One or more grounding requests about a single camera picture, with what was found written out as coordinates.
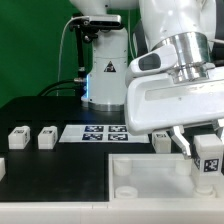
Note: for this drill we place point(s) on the white left obstacle block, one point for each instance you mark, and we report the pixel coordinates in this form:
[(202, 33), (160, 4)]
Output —
[(2, 168)]

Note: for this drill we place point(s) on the black camera on mount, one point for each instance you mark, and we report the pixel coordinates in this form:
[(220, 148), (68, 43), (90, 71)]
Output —
[(100, 22)]

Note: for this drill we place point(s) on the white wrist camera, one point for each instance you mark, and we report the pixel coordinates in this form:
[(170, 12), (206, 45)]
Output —
[(154, 62)]

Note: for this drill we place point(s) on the white sheet with AprilTags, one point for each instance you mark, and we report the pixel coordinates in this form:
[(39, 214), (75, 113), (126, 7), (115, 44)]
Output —
[(100, 133)]

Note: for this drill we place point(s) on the white square tabletop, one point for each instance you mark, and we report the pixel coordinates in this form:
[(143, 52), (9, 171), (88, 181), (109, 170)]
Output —
[(150, 176)]

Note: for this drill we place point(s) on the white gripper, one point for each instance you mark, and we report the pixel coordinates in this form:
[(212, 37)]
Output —
[(155, 102)]

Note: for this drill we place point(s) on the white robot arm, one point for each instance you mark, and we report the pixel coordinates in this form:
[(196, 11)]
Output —
[(194, 27)]

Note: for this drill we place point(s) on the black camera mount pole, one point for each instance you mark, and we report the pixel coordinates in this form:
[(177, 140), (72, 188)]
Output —
[(87, 37)]

